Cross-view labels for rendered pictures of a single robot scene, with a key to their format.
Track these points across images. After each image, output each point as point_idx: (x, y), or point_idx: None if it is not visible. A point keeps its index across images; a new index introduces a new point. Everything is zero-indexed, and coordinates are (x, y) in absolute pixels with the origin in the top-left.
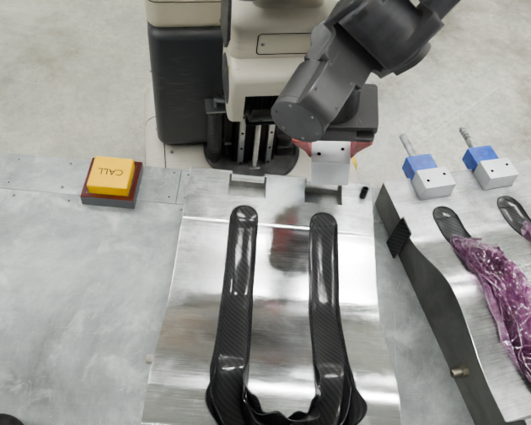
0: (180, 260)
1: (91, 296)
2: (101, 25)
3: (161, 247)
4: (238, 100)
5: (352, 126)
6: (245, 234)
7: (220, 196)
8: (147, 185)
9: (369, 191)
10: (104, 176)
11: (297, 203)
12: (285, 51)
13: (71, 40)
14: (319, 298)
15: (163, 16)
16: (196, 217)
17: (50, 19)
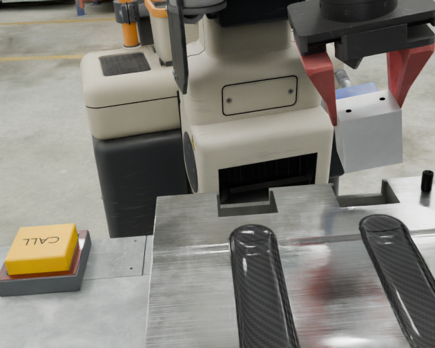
0: (157, 310)
1: None
2: (52, 209)
3: (125, 333)
4: (210, 177)
5: (399, 16)
6: (259, 262)
7: (208, 221)
8: (99, 260)
9: (433, 183)
10: (30, 247)
11: (331, 210)
12: (257, 107)
13: (19, 228)
14: (421, 330)
15: (108, 123)
16: (175, 249)
17: None
